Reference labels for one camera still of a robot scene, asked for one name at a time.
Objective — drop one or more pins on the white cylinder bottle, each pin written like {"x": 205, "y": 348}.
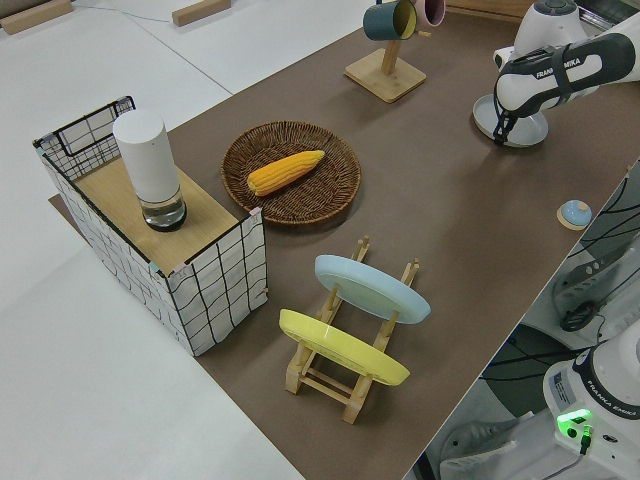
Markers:
{"x": 147, "y": 160}

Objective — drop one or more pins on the light blue plate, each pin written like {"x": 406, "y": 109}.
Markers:
{"x": 370, "y": 292}

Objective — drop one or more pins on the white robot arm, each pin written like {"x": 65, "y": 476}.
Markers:
{"x": 550, "y": 65}

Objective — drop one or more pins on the gray round plate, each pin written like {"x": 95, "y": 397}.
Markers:
{"x": 525, "y": 127}

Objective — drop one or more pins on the wooden dish rack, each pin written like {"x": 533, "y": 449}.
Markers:
{"x": 322, "y": 382}

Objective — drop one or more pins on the teal mug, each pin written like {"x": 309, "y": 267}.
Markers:
{"x": 382, "y": 22}

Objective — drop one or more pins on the grey power strip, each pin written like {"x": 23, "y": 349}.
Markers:
{"x": 585, "y": 285}

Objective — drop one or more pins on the black round plug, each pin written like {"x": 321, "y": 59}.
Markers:
{"x": 577, "y": 317}

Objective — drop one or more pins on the pink mug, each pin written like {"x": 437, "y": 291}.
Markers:
{"x": 432, "y": 12}

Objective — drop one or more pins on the blue knob on wooden disc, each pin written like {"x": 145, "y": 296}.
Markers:
{"x": 575, "y": 214}

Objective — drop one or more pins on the wooden block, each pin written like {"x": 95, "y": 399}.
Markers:
{"x": 35, "y": 15}
{"x": 200, "y": 11}

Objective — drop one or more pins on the yellow plate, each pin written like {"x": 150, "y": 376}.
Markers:
{"x": 340, "y": 347}

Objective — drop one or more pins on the grid pattern shelf box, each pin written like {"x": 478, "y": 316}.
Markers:
{"x": 215, "y": 285}

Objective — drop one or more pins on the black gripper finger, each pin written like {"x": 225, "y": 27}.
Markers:
{"x": 500, "y": 142}

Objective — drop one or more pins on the round wicker basket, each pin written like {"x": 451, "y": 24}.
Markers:
{"x": 320, "y": 195}

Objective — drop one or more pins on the yellow corn cob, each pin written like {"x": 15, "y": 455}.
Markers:
{"x": 282, "y": 172}

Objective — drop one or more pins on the wooden mug tree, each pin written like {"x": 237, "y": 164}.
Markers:
{"x": 385, "y": 75}

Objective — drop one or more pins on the white toaster oven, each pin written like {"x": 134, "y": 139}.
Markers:
{"x": 610, "y": 17}

